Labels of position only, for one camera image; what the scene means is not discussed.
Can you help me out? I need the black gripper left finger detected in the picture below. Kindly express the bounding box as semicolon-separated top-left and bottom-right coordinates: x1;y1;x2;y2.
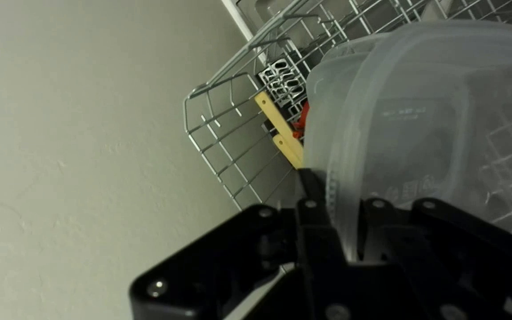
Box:
128;166;352;320

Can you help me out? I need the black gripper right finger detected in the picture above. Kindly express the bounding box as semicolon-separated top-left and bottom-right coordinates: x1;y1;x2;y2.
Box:
355;197;512;320

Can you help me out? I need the clear square plastic bowl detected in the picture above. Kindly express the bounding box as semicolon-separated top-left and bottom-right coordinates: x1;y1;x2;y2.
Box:
302;19;512;262

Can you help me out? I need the wooden spatula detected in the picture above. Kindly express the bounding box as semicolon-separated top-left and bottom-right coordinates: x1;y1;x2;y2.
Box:
254;88;307;170

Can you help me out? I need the wire dishwasher rack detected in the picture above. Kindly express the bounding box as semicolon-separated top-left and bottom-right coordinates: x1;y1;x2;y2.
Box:
183;0;512;237

